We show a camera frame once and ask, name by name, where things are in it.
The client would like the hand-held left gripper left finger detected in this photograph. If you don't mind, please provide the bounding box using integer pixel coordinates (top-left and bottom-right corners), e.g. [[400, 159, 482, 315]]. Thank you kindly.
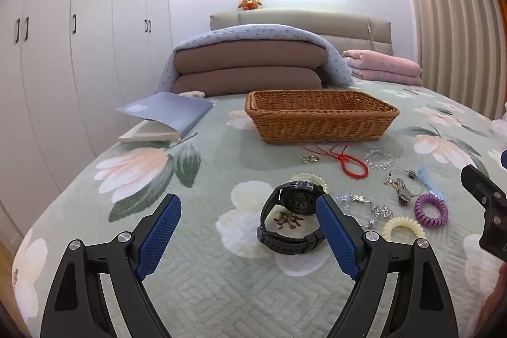
[[40, 193, 183, 338]]

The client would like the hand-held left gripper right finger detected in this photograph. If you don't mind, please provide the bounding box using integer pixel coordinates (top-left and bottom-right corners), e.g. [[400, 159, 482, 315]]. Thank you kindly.
[[316, 195, 460, 338]]

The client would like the crystal butterfly bracelet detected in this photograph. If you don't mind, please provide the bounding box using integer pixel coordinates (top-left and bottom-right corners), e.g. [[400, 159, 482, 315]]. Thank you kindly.
[[336, 193, 393, 230]]

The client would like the black wrist watch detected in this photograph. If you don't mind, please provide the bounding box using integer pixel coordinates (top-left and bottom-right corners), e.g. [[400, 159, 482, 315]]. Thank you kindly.
[[257, 182, 329, 253]]

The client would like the light blue hair accessory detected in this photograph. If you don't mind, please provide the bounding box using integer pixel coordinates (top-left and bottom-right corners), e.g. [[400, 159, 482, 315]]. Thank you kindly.
[[418, 166, 449, 203]]

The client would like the cream coil hair tie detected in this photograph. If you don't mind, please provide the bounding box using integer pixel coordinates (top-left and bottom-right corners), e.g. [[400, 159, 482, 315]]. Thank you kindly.
[[382, 216, 426, 241]]

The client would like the purple coil hair tie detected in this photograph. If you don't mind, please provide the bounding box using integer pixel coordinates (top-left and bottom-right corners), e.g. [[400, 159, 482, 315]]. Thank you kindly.
[[414, 193, 448, 226]]

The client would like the metal keyring with keys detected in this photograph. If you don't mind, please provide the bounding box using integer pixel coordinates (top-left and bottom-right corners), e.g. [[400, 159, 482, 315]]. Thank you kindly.
[[383, 169, 424, 208]]

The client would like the clear crystal bead bracelet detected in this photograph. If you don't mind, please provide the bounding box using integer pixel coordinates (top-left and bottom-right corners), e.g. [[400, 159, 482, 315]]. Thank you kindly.
[[364, 149, 394, 170]]

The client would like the brown wicker basket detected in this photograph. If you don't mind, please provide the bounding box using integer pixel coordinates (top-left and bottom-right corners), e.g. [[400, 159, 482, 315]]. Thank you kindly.
[[245, 90, 401, 145]]

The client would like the person's right forearm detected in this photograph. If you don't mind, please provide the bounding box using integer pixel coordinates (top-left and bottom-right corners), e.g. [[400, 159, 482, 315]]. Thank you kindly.
[[477, 261, 507, 331]]

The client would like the white plastic bag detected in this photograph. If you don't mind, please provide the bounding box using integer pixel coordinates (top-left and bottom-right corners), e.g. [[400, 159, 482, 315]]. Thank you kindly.
[[489, 118, 507, 149]]

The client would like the blue cover book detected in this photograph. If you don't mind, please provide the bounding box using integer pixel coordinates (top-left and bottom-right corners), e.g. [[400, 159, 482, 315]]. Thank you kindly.
[[116, 92, 215, 145]]

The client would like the orange curtain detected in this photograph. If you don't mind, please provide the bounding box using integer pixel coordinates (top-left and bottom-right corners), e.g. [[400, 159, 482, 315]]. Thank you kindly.
[[494, 0, 507, 57]]

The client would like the pink folded blanket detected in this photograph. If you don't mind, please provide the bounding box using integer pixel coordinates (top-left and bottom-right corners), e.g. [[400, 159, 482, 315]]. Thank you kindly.
[[342, 49, 422, 86]]

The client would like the beige pleated curtain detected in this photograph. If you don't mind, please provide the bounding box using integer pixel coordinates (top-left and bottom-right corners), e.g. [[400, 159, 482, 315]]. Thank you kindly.
[[390, 0, 507, 121]]

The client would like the brown pillow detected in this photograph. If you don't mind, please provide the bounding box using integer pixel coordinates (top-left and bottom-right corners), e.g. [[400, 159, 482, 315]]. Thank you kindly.
[[174, 44, 327, 75], [172, 67, 323, 95]]

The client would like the white wardrobe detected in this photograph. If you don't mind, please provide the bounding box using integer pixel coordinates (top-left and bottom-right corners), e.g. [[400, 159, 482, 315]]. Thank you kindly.
[[0, 0, 175, 212]]

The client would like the beige padded headboard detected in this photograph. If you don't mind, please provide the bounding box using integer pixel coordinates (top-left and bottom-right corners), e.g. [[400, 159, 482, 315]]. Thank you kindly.
[[210, 9, 394, 57]]

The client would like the blue patterned quilt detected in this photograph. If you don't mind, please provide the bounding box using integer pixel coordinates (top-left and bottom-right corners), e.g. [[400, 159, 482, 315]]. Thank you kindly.
[[155, 24, 355, 95]]

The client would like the red cord bracelet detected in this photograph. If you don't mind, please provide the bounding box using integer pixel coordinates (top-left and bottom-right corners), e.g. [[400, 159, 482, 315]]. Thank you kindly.
[[303, 143, 370, 179]]

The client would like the white lamp cord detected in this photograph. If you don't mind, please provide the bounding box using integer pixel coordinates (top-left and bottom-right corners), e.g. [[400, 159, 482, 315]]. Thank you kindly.
[[349, 0, 375, 49]]

